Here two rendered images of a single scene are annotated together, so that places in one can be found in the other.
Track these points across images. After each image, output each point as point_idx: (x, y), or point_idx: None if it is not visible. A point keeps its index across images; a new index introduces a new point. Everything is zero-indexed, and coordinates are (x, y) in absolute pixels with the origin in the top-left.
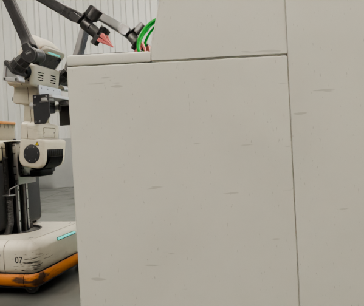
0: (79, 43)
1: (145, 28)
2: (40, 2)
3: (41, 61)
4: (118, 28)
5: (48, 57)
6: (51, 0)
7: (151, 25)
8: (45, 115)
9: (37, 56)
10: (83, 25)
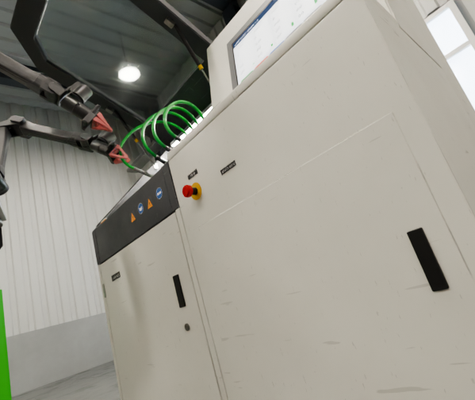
0: None
1: (170, 107)
2: None
3: None
4: (70, 136)
5: None
6: (15, 63)
7: (162, 112)
8: None
9: None
10: (69, 101)
